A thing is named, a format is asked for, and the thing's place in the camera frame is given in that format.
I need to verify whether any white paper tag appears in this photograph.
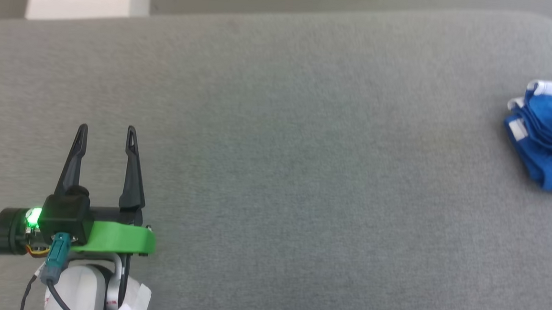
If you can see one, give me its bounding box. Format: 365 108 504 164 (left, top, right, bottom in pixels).
114 275 153 310

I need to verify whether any blue Lakers jersey shirt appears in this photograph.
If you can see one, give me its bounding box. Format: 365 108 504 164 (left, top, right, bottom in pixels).
499 77 552 193

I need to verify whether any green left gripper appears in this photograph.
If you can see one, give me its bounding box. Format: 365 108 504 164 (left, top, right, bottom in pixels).
50 121 164 258

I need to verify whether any grey fabric sofa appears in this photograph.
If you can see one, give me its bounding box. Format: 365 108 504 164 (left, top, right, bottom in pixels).
0 0 552 310

